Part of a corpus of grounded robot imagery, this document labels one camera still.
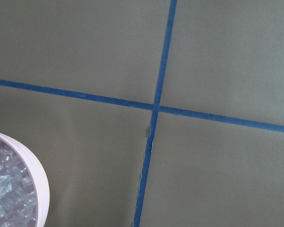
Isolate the pile of ice cubes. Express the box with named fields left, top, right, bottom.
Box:
left=0, top=140, right=37, bottom=227

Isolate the pink bowl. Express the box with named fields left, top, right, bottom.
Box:
left=0, top=133, right=50, bottom=227

